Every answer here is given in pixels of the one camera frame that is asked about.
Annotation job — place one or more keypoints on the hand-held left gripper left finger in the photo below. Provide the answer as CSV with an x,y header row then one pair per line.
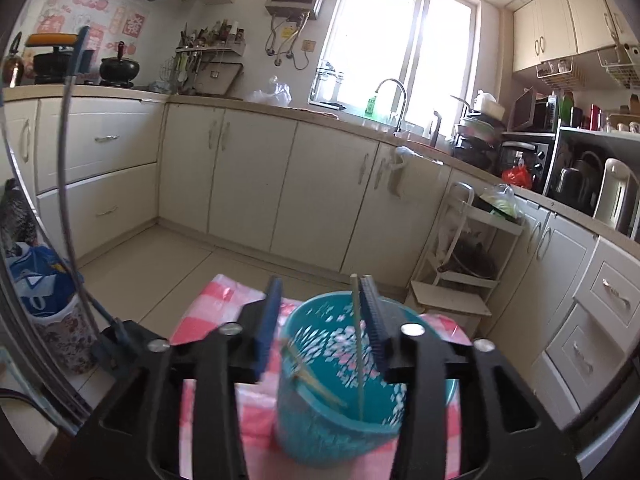
x,y
265,332

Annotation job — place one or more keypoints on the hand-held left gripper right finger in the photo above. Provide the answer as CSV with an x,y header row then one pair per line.
x,y
372,327

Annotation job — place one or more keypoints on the wooden chopstick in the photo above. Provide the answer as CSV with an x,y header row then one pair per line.
x,y
320,390
292,357

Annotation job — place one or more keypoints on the teal perforated plastic basket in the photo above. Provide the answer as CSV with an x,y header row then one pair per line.
x,y
325,427

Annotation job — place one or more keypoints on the red white checked tablecloth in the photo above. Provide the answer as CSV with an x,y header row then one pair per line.
x,y
220,302

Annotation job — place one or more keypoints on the white storage trolley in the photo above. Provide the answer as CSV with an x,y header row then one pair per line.
x,y
450,295

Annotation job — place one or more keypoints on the cream kitchen base cabinet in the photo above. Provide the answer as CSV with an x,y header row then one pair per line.
x,y
260,175

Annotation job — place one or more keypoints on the green clear plastic bag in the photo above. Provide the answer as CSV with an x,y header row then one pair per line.
x,y
502,202

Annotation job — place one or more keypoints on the floral trash bin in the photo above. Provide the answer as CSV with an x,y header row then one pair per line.
x,y
60,335

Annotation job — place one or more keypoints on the red plastic bag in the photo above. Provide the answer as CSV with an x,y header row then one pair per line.
x,y
517,177

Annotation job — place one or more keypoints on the dish rack with pans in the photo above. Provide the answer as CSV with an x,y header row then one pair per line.
x,y
475,135

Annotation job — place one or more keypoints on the green bottle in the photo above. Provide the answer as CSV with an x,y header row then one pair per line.
x,y
370,106

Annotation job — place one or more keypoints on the blue white plastic bag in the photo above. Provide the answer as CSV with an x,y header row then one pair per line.
x,y
42,280

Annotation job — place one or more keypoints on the black toaster oven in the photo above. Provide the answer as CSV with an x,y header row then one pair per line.
x,y
535,157

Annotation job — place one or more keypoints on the chrome sink faucet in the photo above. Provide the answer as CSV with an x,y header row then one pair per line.
x,y
397,85

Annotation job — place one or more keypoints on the glass jars on windowsill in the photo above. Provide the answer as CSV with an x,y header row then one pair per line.
x,y
330,85

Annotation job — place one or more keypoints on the dark electric kettle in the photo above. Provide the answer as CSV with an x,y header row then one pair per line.
x,y
575,182

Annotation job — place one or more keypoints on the microwave oven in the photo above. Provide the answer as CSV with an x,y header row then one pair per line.
x,y
530,110

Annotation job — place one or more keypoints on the black appliance shelf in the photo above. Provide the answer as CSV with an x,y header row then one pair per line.
x,y
567,135

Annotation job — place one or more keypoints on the dark patterned cloth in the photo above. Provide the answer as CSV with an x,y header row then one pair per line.
x,y
15,220

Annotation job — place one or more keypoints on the white countertop appliance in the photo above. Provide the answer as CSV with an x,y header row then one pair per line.
x,y
617,195

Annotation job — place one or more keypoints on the kitchen window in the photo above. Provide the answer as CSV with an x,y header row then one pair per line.
x,y
400,45

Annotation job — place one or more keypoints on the black pot with orange lid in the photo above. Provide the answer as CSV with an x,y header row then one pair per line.
x,y
57,57

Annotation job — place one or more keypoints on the metal kettle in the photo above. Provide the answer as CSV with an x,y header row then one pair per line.
x,y
12,67

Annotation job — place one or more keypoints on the metal folding chair frame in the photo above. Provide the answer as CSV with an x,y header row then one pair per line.
x,y
62,170

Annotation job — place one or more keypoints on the wall utensil rack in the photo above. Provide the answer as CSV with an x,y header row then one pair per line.
x,y
215,60

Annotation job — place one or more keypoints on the wall socket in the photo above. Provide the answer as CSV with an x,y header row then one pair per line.
x,y
309,45

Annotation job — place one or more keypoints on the cream wall cabinet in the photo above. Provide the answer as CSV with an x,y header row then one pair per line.
x,y
560,25

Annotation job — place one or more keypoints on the pink wall stickers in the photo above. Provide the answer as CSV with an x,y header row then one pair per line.
x,y
90,2

